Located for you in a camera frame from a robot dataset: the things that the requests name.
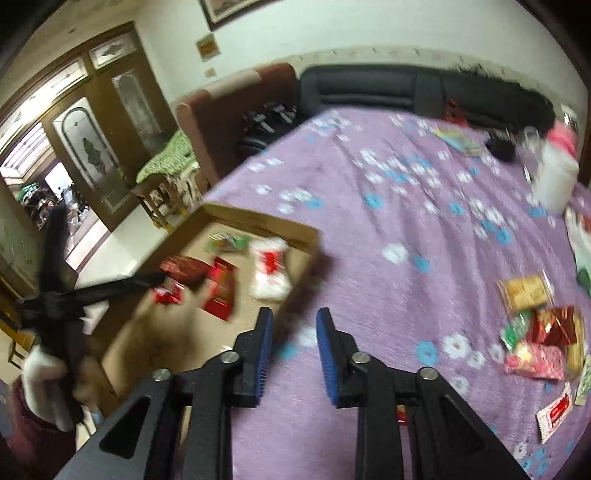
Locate red rectangular snack packet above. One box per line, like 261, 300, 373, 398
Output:
203, 257, 237, 321

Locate green patterned cushion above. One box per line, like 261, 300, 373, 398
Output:
136, 129, 197, 185

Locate dark red shiny snack packet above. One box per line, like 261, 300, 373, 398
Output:
159, 256, 208, 283

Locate wooden stool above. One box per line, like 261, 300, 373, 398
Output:
131, 173, 204, 229

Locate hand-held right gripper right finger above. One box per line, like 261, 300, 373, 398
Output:
315, 307, 532, 480

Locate black object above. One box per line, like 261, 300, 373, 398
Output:
485, 134, 518, 162

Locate yellow brown snack packet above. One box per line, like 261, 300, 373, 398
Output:
566, 344, 585, 381

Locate brown sofa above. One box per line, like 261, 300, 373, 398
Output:
175, 62, 301, 190

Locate clear glass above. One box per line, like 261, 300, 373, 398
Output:
522, 127, 546, 153

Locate green red snack packet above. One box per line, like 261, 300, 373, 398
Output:
205, 233, 250, 254

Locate person's left hand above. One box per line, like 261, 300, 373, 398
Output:
74, 357, 106, 404

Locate green brown snack packet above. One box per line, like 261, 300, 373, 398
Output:
575, 355, 591, 407

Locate red bag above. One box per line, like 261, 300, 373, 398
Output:
443, 99, 472, 125

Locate white red snack packet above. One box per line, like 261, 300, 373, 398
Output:
536, 383, 573, 445
248, 237, 293, 303

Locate purple floral blanket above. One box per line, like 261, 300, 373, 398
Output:
203, 108, 591, 480

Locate white plastic jar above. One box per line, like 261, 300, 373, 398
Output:
533, 138, 580, 215

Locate black devices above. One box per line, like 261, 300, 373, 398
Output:
238, 104, 298, 153

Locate small wall plaque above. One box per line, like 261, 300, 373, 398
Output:
196, 34, 220, 61

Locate pink snack packet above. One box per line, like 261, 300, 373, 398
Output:
504, 342, 566, 381

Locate wooden glass door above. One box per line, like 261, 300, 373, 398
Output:
0, 23, 181, 232

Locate green booklet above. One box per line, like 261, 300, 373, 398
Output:
431, 128, 483, 158

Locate framed wall picture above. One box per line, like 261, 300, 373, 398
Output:
198, 0, 287, 31

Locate green candy packet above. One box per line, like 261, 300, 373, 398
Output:
501, 311, 533, 352

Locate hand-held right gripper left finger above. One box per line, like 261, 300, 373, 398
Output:
54, 306, 275, 480

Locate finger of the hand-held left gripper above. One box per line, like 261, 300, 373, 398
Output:
79, 271, 169, 308
46, 205, 70, 300

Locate person's left forearm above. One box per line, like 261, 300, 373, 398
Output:
0, 350, 78, 480

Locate cardboard box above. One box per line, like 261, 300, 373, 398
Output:
95, 202, 324, 416

